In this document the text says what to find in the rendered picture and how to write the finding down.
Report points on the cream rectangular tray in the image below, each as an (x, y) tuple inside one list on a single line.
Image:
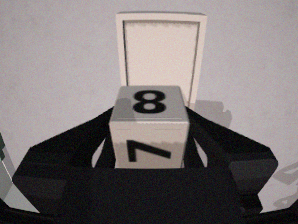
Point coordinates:
[(161, 48)]

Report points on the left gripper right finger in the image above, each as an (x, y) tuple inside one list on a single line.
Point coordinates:
[(251, 163)]

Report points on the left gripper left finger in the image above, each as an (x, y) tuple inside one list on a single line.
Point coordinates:
[(76, 146)]

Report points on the beige calendar cube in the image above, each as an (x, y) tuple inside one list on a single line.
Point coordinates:
[(149, 127)]

